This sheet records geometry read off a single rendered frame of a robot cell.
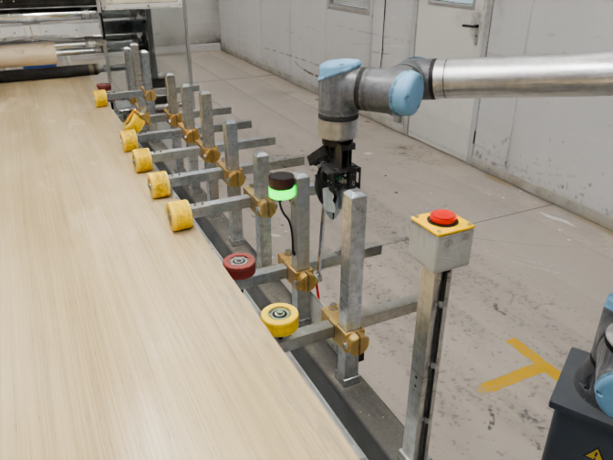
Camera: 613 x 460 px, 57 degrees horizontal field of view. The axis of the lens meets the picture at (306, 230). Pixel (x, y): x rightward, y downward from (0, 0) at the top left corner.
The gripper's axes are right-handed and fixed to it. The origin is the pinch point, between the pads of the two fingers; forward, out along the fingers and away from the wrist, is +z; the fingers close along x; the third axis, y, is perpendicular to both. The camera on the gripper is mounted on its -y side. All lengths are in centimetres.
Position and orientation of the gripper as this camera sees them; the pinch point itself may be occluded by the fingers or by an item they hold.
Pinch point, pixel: (331, 213)
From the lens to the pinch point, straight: 138.5
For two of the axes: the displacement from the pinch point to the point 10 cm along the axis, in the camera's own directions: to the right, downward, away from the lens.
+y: 4.4, 4.0, -8.0
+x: 9.0, -2.0, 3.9
